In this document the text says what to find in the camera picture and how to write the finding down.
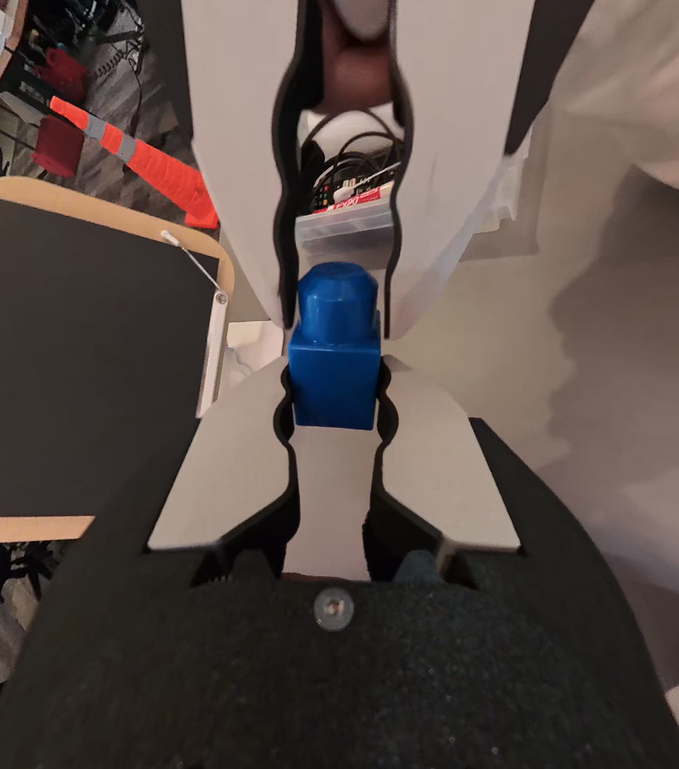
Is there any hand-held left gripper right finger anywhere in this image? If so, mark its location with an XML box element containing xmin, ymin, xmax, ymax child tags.
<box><xmin>364</xmin><ymin>354</ymin><xmax>522</xmax><ymax>579</ymax></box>

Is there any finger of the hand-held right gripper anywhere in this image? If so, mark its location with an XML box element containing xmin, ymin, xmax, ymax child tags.
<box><xmin>383</xmin><ymin>0</ymin><xmax>537</xmax><ymax>338</ymax></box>
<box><xmin>180</xmin><ymin>0</ymin><xmax>308</xmax><ymax>329</ymax></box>

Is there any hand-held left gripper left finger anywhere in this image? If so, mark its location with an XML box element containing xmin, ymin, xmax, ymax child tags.
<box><xmin>147</xmin><ymin>360</ymin><xmax>303</xmax><ymax>579</ymax></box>

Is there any blue single-stud block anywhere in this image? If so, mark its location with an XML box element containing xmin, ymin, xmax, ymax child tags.
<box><xmin>287</xmin><ymin>262</ymin><xmax>382</xmax><ymax>431</ymax></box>

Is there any person's right forearm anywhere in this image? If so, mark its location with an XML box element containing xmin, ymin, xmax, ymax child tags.
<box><xmin>532</xmin><ymin>0</ymin><xmax>679</xmax><ymax>205</ymax></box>

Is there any grey desk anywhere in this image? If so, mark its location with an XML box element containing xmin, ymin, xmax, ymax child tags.
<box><xmin>219</xmin><ymin>0</ymin><xmax>679</xmax><ymax>769</ymax></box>

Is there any person's right hand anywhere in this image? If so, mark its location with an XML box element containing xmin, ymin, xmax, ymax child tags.
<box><xmin>320</xmin><ymin>12</ymin><xmax>399</xmax><ymax>114</ymax></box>

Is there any orange traffic cone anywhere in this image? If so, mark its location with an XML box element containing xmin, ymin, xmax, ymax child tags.
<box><xmin>50</xmin><ymin>96</ymin><xmax>220</xmax><ymax>230</ymax></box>

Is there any red marker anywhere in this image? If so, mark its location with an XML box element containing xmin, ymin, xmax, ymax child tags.
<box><xmin>312</xmin><ymin>182</ymin><xmax>399</xmax><ymax>215</ymax></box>

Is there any white clamp plate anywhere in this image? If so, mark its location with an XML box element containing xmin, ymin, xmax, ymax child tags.
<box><xmin>219</xmin><ymin>321</ymin><xmax>287</xmax><ymax>391</ymax></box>

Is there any clear plastic storage box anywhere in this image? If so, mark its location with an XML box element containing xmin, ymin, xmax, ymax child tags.
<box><xmin>294</xmin><ymin>111</ymin><xmax>520</xmax><ymax>254</ymax></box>

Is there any red bin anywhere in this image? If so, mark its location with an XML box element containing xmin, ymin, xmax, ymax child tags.
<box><xmin>38</xmin><ymin>47</ymin><xmax>89</xmax><ymax>104</ymax></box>
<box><xmin>32</xmin><ymin>116</ymin><xmax>86</xmax><ymax>179</ymax></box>

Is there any black panel with wooden edge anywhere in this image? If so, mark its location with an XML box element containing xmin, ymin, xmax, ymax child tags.
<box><xmin>0</xmin><ymin>176</ymin><xmax>236</xmax><ymax>546</ymax></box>

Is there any black cable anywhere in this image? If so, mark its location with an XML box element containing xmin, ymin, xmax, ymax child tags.
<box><xmin>301</xmin><ymin>111</ymin><xmax>405</xmax><ymax>204</ymax></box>

